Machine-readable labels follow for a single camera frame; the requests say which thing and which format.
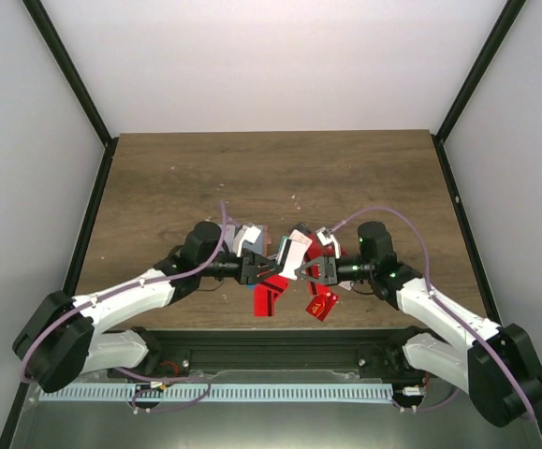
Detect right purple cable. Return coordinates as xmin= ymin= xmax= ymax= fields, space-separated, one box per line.
xmin=326 ymin=206 xmax=536 ymax=420

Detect dark card upper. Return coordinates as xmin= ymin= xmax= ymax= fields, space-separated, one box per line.
xmin=292 ymin=222 xmax=311 ymax=235

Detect purple cable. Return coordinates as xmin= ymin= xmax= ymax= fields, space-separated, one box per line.
xmin=20 ymin=200 xmax=230 ymax=413
xmin=326 ymin=206 xmax=536 ymax=420

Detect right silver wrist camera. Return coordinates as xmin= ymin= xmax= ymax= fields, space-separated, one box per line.
xmin=315 ymin=226 xmax=342 ymax=259

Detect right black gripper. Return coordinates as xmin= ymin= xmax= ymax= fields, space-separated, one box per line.
xmin=295 ymin=254 xmax=375 ymax=286

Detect white card red print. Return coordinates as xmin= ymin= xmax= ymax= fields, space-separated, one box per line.
xmin=276 ymin=229 xmax=312 ymax=281

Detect red VIP card front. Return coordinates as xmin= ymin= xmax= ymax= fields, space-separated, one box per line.
xmin=306 ymin=292 xmax=339 ymax=322

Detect red card upper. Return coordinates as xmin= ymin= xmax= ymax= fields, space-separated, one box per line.
xmin=303 ymin=232 xmax=329 ymax=297

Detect black frame post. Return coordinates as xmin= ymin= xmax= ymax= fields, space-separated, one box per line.
xmin=436 ymin=0 xmax=528 ymax=139
xmin=21 ymin=0 xmax=114 ymax=144

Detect red card black stripe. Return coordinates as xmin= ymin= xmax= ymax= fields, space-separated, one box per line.
xmin=253 ymin=275 xmax=289 ymax=317

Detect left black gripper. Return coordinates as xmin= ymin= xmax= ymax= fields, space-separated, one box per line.
xmin=199 ymin=248 xmax=282 ymax=286

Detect light blue slotted cable duct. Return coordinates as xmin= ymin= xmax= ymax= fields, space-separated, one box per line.
xmin=39 ymin=383 xmax=393 ymax=404

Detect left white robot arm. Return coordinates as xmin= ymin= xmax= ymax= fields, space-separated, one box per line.
xmin=12 ymin=222 xmax=282 ymax=393

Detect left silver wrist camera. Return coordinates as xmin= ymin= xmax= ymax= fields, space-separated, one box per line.
xmin=232 ymin=224 xmax=262 ymax=257

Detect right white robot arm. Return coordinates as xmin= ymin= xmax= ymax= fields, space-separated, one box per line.
xmin=294 ymin=222 xmax=542 ymax=427

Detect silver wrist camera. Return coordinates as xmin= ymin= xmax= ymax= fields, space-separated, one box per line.
xmin=315 ymin=226 xmax=342 ymax=259
xmin=232 ymin=224 xmax=262 ymax=257

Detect left black frame post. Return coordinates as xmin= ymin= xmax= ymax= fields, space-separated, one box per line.
xmin=21 ymin=0 xmax=114 ymax=144

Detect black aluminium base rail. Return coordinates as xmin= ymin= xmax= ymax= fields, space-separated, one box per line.
xmin=133 ymin=328 xmax=424 ymax=383

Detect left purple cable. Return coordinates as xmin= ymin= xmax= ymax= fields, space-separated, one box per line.
xmin=20 ymin=200 xmax=230 ymax=413

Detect right black frame post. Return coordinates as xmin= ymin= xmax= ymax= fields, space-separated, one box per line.
xmin=436 ymin=0 xmax=528 ymax=139

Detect pink card holder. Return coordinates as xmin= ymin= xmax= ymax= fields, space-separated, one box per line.
xmin=225 ymin=224 xmax=271 ymax=256

